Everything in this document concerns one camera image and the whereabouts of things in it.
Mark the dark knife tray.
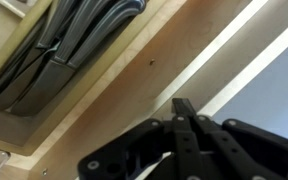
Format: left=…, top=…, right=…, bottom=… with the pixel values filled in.
left=0, top=0, right=153, bottom=148

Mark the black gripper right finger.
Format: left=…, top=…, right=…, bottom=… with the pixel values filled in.
left=193, top=114, right=288, bottom=180

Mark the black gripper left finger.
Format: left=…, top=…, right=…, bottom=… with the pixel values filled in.
left=77, top=97, right=202, bottom=180

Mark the light wood kitchen drawer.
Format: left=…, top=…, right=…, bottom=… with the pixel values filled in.
left=0, top=0, right=268, bottom=180

